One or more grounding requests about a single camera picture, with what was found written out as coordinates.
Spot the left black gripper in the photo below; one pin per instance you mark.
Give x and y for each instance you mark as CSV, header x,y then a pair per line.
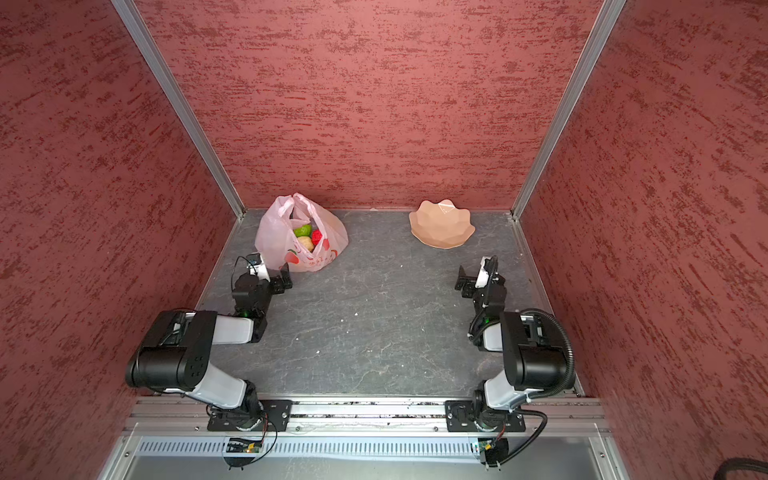
x,y
278,282

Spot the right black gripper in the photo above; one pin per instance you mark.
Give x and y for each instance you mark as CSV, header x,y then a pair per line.
x,y
474,283

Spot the pink plastic bag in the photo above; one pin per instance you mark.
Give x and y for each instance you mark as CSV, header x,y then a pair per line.
x,y
277,244

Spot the pink scalloped bowl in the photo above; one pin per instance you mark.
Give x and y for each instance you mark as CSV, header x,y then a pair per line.
x,y
441,225

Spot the red fake strawberry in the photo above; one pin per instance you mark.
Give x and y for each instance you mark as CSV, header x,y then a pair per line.
x,y
316,237

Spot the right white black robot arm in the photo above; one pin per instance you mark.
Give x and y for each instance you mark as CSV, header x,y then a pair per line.
x,y
538,357

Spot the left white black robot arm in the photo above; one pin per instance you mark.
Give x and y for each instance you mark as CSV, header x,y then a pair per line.
x,y
174,355

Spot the beige fake fruit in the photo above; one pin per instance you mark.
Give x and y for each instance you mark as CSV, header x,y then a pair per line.
x,y
306,242

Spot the green fake fruit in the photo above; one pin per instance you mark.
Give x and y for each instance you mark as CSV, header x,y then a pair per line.
x,y
304,230

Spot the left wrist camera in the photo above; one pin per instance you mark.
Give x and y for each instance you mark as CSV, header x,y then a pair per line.
x,y
256,266

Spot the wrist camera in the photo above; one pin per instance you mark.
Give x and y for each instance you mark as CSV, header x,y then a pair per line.
x,y
488,271
256,266

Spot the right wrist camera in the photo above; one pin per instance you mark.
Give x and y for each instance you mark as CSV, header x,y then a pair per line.
x,y
488,271

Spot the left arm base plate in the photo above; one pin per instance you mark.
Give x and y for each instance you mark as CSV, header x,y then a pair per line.
x,y
270,415

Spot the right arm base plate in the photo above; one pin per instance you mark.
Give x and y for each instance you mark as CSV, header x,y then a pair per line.
x,y
468,416

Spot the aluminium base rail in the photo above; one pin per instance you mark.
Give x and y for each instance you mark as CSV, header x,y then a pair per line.
x,y
388,416

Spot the left aluminium corner post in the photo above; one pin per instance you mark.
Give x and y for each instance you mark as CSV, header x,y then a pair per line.
x,y
140,34

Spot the aluminium corner post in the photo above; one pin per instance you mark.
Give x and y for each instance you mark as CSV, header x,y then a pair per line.
x,y
605,22
140,34

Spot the right aluminium corner post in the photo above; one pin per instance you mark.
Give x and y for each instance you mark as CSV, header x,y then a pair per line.
x,y
605,22

